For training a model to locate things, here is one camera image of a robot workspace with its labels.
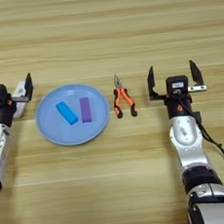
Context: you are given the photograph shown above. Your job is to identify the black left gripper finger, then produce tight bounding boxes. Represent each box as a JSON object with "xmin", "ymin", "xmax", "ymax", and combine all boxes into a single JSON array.
[{"xmin": 21, "ymin": 71, "xmax": 35, "ymax": 102}]

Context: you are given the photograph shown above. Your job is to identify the light blue round plate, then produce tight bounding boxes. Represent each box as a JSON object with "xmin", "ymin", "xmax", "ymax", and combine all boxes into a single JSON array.
[{"xmin": 32, "ymin": 80, "xmax": 114, "ymax": 150}]

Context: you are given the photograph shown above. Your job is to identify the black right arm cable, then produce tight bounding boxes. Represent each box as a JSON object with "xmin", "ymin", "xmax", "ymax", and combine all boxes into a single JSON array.
[{"xmin": 176, "ymin": 90, "xmax": 224, "ymax": 194}]

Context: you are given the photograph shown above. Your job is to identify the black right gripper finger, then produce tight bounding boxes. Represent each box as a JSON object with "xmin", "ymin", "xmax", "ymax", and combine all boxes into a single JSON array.
[
  {"xmin": 188, "ymin": 58, "xmax": 205, "ymax": 88},
  {"xmin": 145, "ymin": 65, "xmax": 160, "ymax": 98}
]

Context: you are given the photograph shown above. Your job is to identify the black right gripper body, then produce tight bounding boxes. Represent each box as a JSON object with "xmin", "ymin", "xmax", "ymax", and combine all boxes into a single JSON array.
[{"xmin": 149, "ymin": 84, "xmax": 211, "ymax": 122}]

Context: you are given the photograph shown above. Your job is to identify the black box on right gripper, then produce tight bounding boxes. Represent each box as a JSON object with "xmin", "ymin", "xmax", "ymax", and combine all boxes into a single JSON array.
[{"xmin": 165, "ymin": 74, "xmax": 191, "ymax": 97}]

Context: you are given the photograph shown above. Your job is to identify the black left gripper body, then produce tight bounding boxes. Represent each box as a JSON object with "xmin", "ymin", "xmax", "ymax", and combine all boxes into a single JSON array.
[{"xmin": 0, "ymin": 93, "xmax": 33, "ymax": 130}]

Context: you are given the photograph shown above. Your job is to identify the orange black needle-nose pliers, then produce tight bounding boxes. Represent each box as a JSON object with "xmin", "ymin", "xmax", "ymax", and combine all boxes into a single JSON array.
[{"xmin": 109, "ymin": 72, "xmax": 139, "ymax": 120}]

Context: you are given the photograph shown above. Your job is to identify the blue rectangular block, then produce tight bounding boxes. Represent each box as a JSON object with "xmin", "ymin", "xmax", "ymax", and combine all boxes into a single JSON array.
[{"xmin": 55, "ymin": 99, "xmax": 80, "ymax": 128}]

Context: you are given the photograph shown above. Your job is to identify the purple rectangular block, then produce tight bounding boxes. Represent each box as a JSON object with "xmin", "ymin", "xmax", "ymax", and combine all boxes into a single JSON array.
[{"xmin": 78, "ymin": 95, "xmax": 93, "ymax": 124}]

